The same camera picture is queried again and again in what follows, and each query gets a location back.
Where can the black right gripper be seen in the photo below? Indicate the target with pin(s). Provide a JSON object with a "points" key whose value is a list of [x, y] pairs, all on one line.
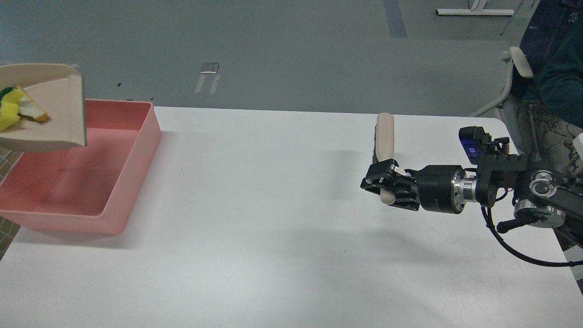
{"points": [[432, 187]]}

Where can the beige hand brush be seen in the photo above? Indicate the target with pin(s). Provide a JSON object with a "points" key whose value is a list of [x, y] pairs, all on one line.
{"points": [[384, 138]]}

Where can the beige plastic dustpan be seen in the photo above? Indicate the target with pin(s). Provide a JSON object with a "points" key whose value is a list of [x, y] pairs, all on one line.
{"points": [[58, 89]]}

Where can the yellow sponge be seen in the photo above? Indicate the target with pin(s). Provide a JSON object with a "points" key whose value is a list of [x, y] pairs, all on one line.
{"points": [[9, 109]]}

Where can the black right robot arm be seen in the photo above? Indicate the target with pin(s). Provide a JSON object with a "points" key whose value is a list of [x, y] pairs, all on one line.
{"points": [[513, 190]]}

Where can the pink plastic bin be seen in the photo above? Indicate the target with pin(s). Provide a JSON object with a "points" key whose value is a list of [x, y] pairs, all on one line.
{"points": [[89, 189]]}

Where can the person in teal sweater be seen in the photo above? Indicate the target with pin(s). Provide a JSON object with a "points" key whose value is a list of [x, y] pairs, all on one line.
{"points": [[550, 113]]}

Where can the white office chair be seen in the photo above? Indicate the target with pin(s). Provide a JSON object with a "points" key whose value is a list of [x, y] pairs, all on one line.
{"points": [[504, 107]]}

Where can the white table base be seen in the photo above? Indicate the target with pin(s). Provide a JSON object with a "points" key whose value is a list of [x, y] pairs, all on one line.
{"points": [[477, 8]]}

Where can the beige checkered cloth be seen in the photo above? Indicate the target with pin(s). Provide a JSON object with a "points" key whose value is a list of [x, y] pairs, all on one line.
{"points": [[8, 229]]}

